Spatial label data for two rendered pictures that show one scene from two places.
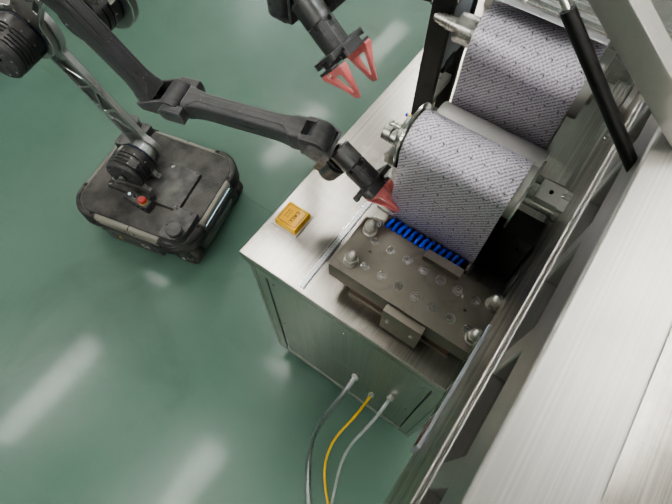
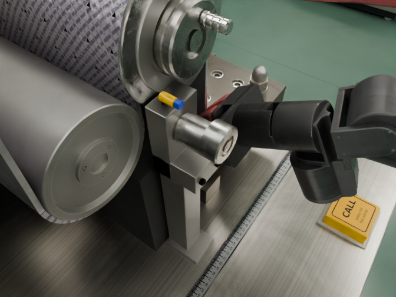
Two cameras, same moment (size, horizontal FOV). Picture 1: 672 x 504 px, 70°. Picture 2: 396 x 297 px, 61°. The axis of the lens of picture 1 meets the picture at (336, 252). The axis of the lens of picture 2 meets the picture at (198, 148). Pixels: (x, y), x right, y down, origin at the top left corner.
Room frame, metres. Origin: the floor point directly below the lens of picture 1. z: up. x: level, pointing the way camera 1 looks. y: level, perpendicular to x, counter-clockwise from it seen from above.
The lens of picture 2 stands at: (0.97, -0.14, 1.42)
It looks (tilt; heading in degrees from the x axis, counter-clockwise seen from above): 50 degrees down; 180
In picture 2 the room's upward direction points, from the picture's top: straight up
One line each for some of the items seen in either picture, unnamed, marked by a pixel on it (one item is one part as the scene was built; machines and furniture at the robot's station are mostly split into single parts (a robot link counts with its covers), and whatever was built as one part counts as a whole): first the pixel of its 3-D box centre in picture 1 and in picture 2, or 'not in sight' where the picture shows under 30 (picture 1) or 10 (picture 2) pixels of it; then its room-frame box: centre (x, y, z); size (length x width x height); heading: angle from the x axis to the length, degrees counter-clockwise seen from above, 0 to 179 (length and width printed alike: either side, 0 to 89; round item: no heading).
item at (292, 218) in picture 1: (292, 218); (351, 214); (0.68, 0.12, 0.91); 0.07 x 0.07 x 0.02; 55
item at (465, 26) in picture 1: (470, 31); not in sight; (0.90, -0.29, 1.33); 0.06 x 0.06 x 0.06; 55
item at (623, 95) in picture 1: (612, 94); not in sight; (0.71, -0.55, 1.33); 0.07 x 0.07 x 0.07; 55
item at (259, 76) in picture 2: (351, 256); (259, 77); (0.49, -0.04, 1.05); 0.04 x 0.04 x 0.04
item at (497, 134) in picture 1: (483, 150); (16, 108); (0.70, -0.33, 1.17); 0.26 x 0.12 x 0.12; 55
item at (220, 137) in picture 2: (388, 132); (218, 141); (0.75, -0.12, 1.18); 0.04 x 0.02 x 0.04; 145
